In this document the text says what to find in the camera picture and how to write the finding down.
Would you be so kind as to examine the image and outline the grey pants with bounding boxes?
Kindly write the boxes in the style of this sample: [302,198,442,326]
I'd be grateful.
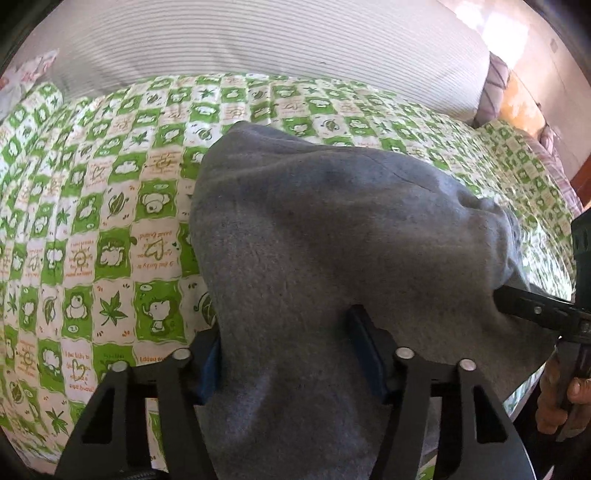
[189,122,555,479]

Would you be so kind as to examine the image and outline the right hand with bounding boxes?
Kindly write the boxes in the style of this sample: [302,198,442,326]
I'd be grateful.
[535,354,591,434]

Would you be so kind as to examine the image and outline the pink striped blanket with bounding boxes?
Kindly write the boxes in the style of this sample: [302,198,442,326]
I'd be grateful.
[473,53,583,217]

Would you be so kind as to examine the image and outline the orange pillow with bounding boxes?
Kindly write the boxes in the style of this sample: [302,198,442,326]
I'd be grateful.
[499,71,546,137]

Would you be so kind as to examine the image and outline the green patterned bed sheet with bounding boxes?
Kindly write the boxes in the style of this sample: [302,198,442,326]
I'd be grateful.
[1,74,575,472]

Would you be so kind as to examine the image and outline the white striped headboard cushion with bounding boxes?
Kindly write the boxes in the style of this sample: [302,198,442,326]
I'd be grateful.
[15,0,489,120]

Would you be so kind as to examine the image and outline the floral pillow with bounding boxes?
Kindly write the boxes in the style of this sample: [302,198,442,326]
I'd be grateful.
[0,49,59,120]

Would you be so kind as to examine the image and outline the wooden door frame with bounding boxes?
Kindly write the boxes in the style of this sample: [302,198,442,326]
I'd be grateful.
[571,157,591,210]

